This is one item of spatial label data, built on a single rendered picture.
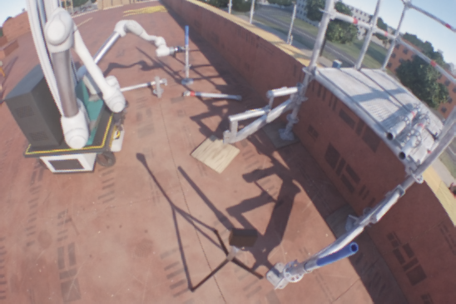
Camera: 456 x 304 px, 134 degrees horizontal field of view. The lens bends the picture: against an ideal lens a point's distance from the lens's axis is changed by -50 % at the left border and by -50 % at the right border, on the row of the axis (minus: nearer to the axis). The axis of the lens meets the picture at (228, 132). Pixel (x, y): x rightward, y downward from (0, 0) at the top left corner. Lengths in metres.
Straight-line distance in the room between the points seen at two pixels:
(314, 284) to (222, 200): 0.90
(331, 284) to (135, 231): 1.39
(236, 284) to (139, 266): 0.61
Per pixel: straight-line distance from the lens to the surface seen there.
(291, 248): 1.43
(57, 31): 0.97
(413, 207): 1.53
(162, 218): 1.41
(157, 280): 1.33
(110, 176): 1.72
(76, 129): 1.19
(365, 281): 1.73
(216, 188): 1.49
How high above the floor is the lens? 1.30
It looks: 44 degrees down
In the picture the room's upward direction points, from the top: 7 degrees clockwise
